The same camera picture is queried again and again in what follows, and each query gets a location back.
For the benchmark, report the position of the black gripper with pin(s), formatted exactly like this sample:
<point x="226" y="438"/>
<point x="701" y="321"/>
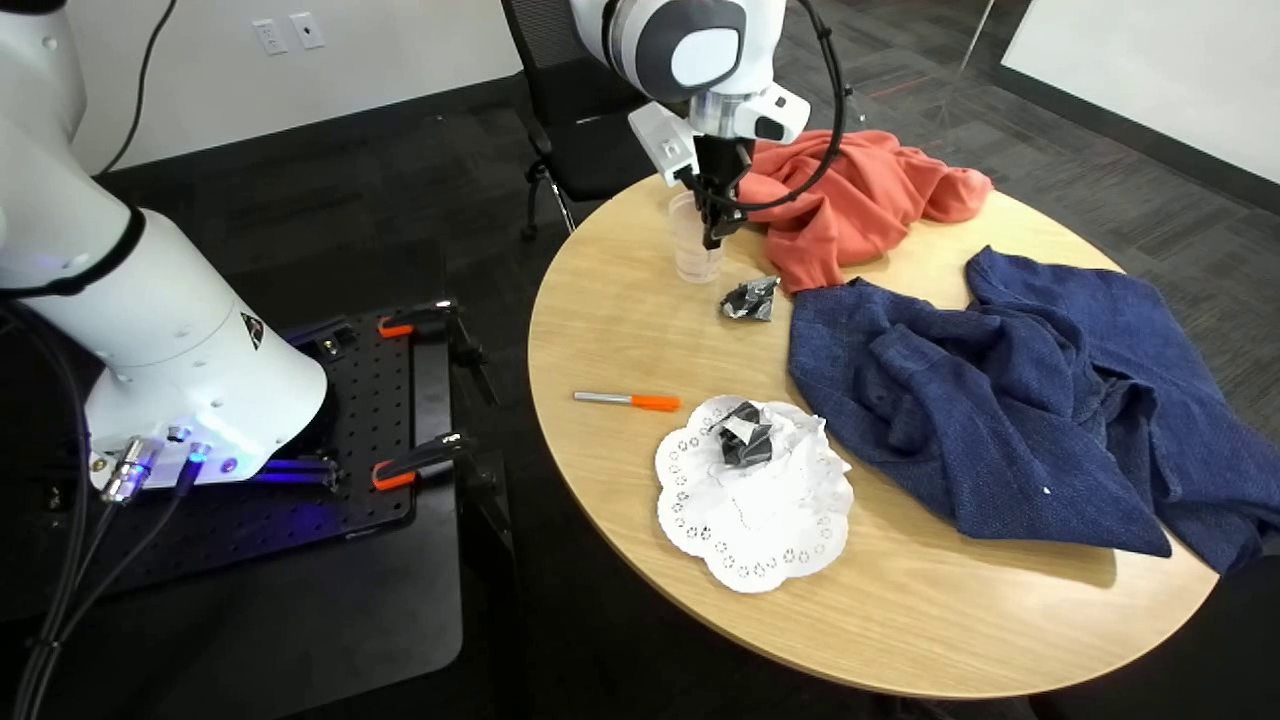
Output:
<point x="723" y="155"/>

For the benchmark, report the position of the clear plastic cup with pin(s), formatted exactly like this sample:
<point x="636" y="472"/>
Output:
<point x="688" y="257"/>

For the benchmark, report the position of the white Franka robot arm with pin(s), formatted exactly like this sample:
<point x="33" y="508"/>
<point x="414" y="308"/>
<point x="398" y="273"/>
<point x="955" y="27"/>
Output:
<point x="172" y="347"/>

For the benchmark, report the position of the black binder clip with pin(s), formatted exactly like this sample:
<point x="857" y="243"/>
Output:
<point x="750" y="303"/>

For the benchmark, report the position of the orange cloth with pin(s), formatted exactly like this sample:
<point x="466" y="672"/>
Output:
<point x="855" y="200"/>

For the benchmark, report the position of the black office chair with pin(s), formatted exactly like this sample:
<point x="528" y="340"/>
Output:
<point x="574" y="106"/>

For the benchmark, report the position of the orange and white marker pen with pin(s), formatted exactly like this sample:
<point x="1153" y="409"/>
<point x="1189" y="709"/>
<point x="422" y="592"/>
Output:
<point x="624" y="399"/>

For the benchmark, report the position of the black clip on doily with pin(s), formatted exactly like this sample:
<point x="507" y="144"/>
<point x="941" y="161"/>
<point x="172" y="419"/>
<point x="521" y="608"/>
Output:
<point x="741" y="438"/>

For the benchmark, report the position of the white paper doily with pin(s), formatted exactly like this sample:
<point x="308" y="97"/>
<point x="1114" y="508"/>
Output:
<point x="752" y="515"/>

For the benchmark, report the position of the black orange clamp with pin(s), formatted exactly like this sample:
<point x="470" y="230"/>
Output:
<point x="419" y="464"/>
<point x="419" y="321"/>

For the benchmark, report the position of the blue cloth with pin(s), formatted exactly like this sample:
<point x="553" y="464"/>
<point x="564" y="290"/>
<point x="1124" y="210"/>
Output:
<point x="1012" y="403"/>

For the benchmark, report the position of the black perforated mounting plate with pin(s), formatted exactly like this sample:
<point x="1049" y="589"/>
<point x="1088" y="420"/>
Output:
<point x="382" y="403"/>

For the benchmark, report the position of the black robot stand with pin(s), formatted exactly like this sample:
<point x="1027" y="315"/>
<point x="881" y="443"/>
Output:
<point x="266" y="643"/>

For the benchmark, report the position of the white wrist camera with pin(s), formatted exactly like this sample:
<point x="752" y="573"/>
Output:
<point x="660" y="142"/>

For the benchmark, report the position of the white wall outlet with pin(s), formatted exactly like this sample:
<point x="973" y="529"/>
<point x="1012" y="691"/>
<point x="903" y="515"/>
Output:
<point x="271" y="33"/>
<point x="304" y="28"/>

